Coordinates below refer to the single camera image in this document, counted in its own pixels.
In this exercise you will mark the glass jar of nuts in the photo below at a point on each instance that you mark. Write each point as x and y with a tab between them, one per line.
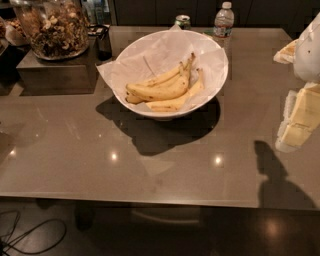
55	29

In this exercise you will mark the white bowl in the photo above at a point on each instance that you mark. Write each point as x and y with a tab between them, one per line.
161	51

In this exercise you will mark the clear plastic water bottle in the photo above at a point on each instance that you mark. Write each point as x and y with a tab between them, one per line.
223	24

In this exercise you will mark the green soda can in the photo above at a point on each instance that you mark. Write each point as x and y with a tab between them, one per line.
183	21

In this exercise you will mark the white paper liner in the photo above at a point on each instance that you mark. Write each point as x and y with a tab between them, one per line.
167	74

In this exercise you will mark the yellow banana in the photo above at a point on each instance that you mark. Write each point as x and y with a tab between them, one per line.
176	104
172	90
164	78

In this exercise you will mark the small black cup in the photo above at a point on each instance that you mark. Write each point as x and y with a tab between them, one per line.
101	33

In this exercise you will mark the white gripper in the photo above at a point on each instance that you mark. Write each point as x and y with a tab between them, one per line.
309	55

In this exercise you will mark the dark square pedestal block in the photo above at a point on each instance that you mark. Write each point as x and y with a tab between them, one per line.
64	77

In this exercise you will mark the snack bowl at left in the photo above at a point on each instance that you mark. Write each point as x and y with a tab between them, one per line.
14	33

